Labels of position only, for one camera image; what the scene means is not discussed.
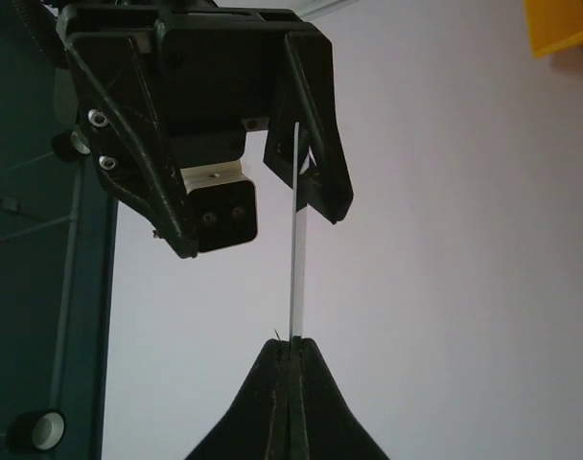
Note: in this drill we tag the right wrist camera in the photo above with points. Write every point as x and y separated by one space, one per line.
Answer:
225 205

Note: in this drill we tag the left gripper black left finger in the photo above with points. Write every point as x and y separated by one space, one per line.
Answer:
255 424

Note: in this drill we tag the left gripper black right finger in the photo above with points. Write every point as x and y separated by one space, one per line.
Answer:
321 424

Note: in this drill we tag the yellow three-compartment bin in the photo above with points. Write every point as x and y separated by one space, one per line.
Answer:
554 25

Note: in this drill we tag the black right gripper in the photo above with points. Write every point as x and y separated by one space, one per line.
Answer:
198 78

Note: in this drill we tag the thin blue credit card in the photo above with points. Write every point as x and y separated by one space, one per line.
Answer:
298 234

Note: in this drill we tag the ceiling spotlight far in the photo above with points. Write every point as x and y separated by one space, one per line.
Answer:
69 147

